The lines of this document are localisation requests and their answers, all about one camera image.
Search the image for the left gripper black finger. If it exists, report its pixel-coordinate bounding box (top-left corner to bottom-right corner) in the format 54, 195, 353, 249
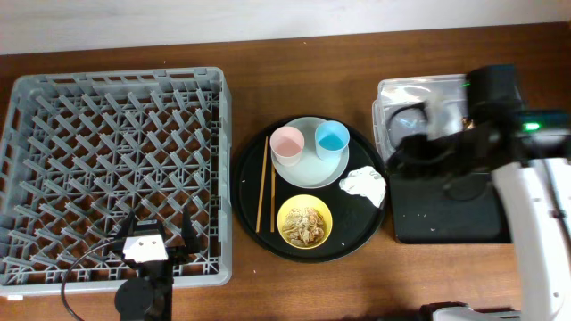
115, 210, 136, 240
181, 206, 200, 256

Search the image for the peanut shells and rice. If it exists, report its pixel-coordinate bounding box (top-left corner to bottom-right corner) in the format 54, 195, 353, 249
282, 207, 326, 248

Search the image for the yellow plastic bowl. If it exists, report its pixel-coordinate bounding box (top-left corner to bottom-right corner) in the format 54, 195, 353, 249
277, 194, 333, 250

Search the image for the white paper napkin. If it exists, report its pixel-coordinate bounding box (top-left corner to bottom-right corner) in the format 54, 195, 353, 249
339, 166, 386, 208

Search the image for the pink plastic cup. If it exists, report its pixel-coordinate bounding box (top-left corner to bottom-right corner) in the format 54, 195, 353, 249
269, 126, 305, 167

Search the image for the light blue plastic cup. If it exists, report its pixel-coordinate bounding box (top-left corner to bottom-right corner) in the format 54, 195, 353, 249
315, 120, 350, 161

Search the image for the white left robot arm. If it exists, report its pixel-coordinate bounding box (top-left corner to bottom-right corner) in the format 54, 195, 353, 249
114, 209, 201, 320

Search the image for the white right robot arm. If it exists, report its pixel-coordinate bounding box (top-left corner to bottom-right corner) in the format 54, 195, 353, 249
373, 65, 570, 320

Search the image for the grey dishwasher rack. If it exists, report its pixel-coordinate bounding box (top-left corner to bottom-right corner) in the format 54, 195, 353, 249
1, 67, 232, 297

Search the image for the black rectangular tray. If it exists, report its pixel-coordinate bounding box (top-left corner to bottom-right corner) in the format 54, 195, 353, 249
389, 173, 511, 244

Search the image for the clear plastic bin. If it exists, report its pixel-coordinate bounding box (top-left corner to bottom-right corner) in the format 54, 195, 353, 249
372, 74, 468, 162

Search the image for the round black tray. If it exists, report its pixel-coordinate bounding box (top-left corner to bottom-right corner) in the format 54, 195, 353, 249
231, 117, 386, 263

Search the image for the pale grey round plate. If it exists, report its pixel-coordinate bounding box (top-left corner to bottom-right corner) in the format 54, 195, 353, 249
271, 117, 350, 189

